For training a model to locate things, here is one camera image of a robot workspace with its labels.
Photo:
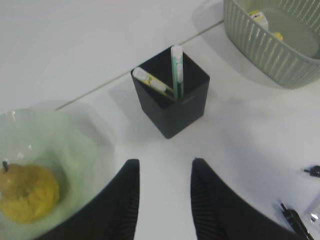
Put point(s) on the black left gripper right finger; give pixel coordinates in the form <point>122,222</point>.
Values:
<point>220,214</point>

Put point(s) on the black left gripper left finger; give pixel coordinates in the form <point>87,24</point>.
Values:
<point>111,215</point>

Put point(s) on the yellow pear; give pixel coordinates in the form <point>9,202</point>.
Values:
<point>27,192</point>

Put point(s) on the yellow utility knife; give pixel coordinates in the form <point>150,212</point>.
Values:
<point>153,82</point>

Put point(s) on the teal utility knife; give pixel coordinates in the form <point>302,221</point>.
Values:
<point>176,52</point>

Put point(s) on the yellow plastic packaging waste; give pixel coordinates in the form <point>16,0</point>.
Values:
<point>261,19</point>

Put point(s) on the black gel pen middle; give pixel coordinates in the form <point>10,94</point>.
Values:
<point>294,220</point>

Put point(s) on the frosted green wavy glass plate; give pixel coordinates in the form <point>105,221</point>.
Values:
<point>75,146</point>

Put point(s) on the clear plastic ruler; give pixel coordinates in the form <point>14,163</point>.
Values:
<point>312,213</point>

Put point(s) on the black gel pen on ruler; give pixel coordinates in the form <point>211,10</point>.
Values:
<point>313,171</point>

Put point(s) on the black square pen holder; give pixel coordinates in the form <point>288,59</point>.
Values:
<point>172,116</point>

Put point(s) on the green woven plastic basket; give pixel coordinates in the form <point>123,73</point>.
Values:
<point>293,62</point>

